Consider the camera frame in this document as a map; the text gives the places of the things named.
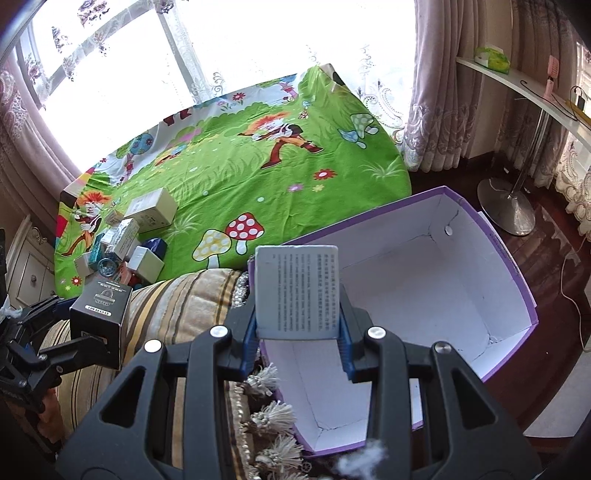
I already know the black product box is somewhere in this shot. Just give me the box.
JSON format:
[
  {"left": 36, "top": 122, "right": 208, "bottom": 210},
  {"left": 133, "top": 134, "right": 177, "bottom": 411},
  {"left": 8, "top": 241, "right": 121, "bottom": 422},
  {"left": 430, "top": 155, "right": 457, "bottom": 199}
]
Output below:
[{"left": 70, "top": 276, "right": 132, "bottom": 370}]

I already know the dark blue box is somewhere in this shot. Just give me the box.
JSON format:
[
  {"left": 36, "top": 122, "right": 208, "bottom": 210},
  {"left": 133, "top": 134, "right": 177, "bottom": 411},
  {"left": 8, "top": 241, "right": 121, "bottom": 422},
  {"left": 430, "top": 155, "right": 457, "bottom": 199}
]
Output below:
[{"left": 141, "top": 237, "right": 168, "bottom": 261}]

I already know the grey printed box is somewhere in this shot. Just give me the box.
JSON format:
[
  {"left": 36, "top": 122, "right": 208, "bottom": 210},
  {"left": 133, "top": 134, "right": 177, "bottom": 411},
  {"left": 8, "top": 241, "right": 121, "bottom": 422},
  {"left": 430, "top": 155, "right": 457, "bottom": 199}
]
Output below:
[{"left": 254, "top": 245, "right": 341, "bottom": 341}]

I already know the white bedside cabinet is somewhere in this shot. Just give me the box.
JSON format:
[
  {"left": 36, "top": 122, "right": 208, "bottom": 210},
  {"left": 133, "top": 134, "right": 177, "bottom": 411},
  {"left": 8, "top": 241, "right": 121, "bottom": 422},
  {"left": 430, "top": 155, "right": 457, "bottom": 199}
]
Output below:
[{"left": 6, "top": 215, "right": 55, "bottom": 308}]

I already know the round glass jar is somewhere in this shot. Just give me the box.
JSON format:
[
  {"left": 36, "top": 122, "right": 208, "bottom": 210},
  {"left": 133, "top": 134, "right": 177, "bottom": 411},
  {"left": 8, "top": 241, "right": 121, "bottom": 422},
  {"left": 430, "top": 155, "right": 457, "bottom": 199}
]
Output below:
[{"left": 97, "top": 257, "right": 119, "bottom": 278}]

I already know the small white cube box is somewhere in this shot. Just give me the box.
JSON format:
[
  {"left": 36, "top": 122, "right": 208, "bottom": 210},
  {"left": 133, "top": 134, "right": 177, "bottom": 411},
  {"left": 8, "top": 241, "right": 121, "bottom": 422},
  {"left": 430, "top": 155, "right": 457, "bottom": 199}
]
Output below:
[{"left": 127, "top": 246, "right": 164, "bottom": 284}]

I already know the striped beige cushion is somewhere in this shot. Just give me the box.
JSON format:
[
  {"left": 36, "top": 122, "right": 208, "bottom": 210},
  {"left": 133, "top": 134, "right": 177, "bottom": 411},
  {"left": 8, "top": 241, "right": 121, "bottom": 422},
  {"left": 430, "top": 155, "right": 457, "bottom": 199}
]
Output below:
[{"left": 40, "top": 268, "right": 316, "bottom": 480}]

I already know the white medicine box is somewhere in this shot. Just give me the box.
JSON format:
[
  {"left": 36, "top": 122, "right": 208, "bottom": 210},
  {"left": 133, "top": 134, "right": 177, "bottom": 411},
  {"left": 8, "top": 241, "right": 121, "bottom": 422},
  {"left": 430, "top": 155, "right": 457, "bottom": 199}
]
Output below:
[{"left": 100, "top": 218, "right": 139, "bottom": 261}]

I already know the purple cardboard storage box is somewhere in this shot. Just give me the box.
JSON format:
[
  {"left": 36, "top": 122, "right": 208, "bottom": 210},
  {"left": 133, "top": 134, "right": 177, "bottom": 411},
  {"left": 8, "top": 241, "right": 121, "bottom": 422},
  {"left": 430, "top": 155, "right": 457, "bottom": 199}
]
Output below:
[{"left": 262, "top": 187, "right": 538, "bottom": 456}]

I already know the white box with logo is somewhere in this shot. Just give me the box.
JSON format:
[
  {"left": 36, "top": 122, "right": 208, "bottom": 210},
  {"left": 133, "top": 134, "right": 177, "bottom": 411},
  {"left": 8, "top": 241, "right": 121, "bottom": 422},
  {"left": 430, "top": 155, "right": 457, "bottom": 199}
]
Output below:
[{"left": 124, "top": 188, "right": 177, "bottom": 233}]

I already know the white side table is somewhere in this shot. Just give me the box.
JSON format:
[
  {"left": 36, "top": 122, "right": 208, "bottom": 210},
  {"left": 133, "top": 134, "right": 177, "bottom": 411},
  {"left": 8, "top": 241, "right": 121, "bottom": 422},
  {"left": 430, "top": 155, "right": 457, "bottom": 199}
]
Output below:
[{"left": 455, "top": 56, "right": 591, "bottom": 237}]

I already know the green cartoon bed sheet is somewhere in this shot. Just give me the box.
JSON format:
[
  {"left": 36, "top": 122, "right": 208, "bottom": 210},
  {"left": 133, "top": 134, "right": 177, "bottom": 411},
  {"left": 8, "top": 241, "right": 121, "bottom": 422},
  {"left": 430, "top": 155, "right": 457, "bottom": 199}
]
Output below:
[{"left": 54, "top": 65, "right": 412, "bottom": 297}]

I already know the pink curtain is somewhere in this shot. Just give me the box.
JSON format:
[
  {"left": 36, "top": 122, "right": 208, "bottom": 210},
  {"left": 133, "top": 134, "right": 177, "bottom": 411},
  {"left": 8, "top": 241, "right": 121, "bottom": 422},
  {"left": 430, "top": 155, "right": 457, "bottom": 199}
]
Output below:
[{"left": 402, "top": 1, "right": 512, "bottom": 172}]

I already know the green tissue pack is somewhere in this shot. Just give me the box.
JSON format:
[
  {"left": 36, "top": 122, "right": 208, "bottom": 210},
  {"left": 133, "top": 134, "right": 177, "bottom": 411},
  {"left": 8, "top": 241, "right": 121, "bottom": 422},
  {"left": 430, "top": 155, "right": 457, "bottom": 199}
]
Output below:
[{"left": 474, "top": 45, "right": 511, "bottom": 74}]

